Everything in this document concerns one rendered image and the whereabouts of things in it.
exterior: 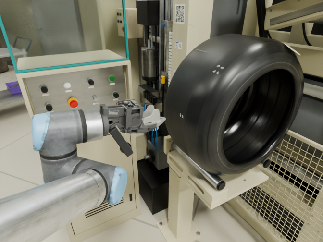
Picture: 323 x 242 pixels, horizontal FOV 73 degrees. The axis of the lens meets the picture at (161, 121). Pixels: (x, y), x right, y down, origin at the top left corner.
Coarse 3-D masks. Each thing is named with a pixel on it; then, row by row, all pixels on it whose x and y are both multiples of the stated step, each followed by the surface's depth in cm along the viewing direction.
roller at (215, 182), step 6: (174, 144) 111; (180, 150) 107; (186, 156) 103; (192, 162) 99; (198, 168) 96; (204, 174) 93; (210, 174) 91; (210, 180) 90; (216, 180) 88; (222, 180) 88; (216, 186) 87; (222, 186) 88
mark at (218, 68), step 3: (216, 66) 68; (219, 66) 67; (222, 66) 67; (213, 69) 68; (216, 69) 67; (219, 69) 67; (222, 69) 66; (213, 72) 67; (216, 72) 67; (219, 72) 66
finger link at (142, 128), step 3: (156, 123) 67; (141, 126) 64; (144, 126) 64; (147, 126) 65; (150, 126) 66; (153, 126) 67; (156, 126) 67; (138, 129) 64; (141, 129) 64; (144, 129) 64; (147, 129) 64; (150, 129) 65; (138, 132) 63; (141, 132) 64; (144, 132) 64
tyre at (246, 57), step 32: (192, 64) 76; (224, 64) 67; (256, 64) 66; (288, 64) 73; (192, 96) 71; (224, 96) 65; (256, 96) 110; (288, 96) 96; (192, 128) 72; (224, 128) 70; (256, 128) 108; (288, 128) 93; (224, 160) 78; (256, 160) 90
